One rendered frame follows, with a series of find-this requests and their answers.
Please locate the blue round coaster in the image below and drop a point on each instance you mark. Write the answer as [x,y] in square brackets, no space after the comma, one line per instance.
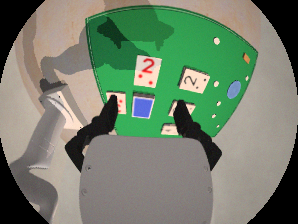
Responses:
[233,89]

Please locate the brown rectangular block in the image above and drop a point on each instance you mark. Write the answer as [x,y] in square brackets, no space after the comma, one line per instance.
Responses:
[246,58]

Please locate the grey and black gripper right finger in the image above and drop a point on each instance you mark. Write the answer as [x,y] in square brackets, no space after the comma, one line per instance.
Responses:
[189,129]

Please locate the green card table cloth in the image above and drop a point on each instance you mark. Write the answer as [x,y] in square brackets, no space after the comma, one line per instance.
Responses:
[180,40]

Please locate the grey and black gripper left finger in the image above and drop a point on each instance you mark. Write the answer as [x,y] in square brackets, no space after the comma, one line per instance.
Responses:
[101,125]

